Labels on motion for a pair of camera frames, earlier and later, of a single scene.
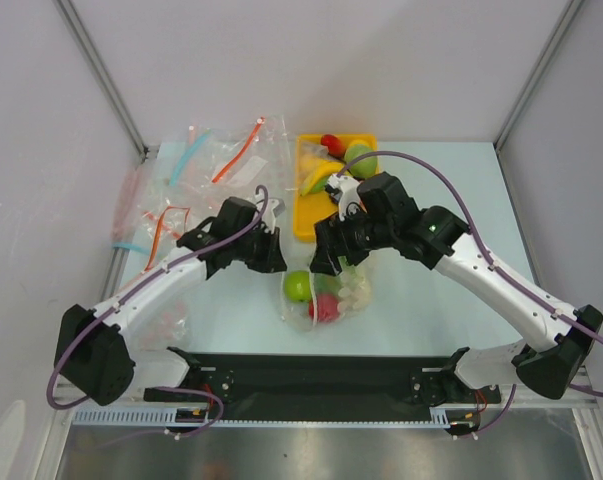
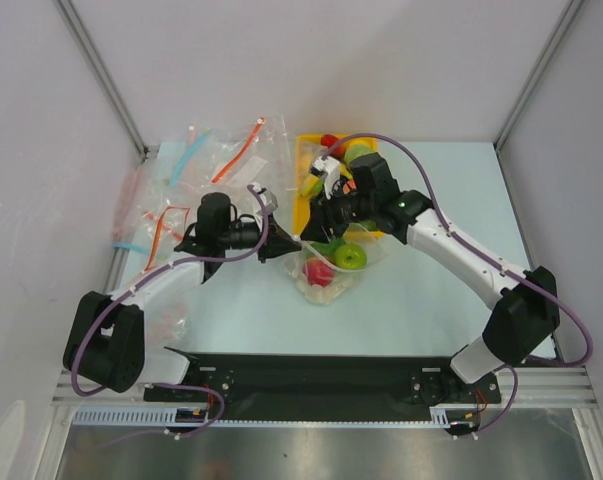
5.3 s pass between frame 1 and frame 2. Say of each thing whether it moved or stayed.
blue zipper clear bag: stayed
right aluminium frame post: stayed
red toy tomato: moved
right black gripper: moved
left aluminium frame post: stayed
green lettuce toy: moved
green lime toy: moved
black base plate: stayed
